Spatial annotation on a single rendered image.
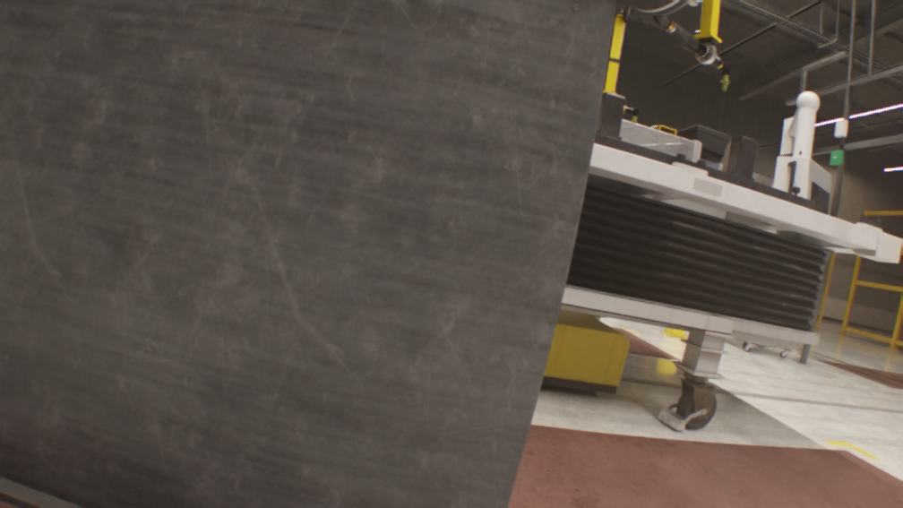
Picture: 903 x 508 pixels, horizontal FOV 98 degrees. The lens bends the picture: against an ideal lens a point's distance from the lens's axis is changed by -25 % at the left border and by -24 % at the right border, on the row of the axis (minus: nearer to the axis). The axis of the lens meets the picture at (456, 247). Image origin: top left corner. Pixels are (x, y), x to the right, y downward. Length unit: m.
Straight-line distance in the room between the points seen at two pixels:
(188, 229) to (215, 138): 0.12
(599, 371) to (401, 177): 1.50
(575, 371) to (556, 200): 1.39
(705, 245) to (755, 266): 0.25
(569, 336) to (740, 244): 0.74
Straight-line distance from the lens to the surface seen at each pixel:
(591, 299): 1.58
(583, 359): 1.94
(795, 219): 1.76
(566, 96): 0.63
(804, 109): 5.10
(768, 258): 2.09
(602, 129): 1.48
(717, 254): 1.94
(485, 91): 0.61
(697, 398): 1.89
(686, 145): 1.78
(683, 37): 1.99
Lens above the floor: 0.53
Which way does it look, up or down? 2 degrees down
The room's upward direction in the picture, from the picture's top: 12 degrees clockwise
